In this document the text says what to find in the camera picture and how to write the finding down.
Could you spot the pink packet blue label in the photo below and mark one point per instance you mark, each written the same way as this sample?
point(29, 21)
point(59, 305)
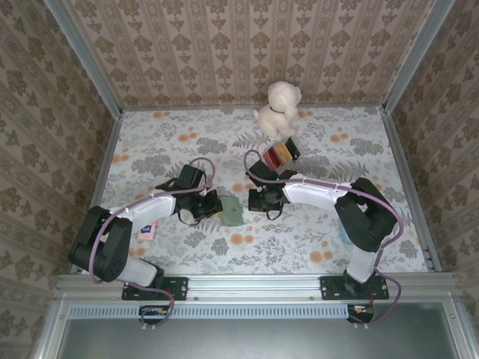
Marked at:
point(146, 231)

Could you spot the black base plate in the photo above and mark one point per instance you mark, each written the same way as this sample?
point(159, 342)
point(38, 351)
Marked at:
point(179, 288)
point(329, 288)

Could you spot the orange card stack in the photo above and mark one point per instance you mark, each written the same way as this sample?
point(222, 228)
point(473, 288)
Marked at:
point(284, 153)

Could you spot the aluminium side rail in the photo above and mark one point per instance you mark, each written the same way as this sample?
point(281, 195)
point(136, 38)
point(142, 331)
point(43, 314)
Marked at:
point(98, 187)
point(409, 187)

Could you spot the aluminium corner post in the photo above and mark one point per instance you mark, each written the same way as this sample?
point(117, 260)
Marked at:
point(412, 56)
point(87, 60)

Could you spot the grey metal panel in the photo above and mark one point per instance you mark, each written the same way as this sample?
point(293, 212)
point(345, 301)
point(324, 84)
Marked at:
point(243, 340)

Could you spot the red card stack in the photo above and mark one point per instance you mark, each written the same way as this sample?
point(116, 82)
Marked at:
point(270, 157)

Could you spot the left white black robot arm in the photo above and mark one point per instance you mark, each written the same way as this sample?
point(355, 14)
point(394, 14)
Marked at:
point(157, 209)

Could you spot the cream plush dog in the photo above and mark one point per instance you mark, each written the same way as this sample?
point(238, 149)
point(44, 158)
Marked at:
point(277, 116)

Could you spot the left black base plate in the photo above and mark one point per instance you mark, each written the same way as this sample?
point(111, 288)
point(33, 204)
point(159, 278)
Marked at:
point(179, 288)

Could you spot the green card holder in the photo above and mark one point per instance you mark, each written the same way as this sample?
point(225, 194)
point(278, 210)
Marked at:
point(232, 211)

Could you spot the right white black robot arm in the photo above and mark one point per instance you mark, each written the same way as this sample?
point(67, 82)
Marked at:
point(310, 196)

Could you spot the red striped packet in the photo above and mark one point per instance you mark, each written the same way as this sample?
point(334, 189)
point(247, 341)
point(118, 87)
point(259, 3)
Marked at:
point(293, 149)

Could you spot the aluminium back rail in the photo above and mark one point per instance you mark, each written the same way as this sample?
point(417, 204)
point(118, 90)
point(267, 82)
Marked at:
point(187, 107)

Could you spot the aluminium front rail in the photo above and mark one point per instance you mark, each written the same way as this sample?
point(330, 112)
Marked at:
point(254, 286)

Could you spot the black connector board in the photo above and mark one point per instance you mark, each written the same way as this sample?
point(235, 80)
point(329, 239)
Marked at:
point(361, 312)
point(153, 314)

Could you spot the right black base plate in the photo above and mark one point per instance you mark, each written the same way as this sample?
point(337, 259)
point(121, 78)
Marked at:
point(329, 288)

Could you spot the floral tablecloth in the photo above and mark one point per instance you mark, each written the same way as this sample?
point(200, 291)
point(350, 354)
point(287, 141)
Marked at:
point(224, 254)

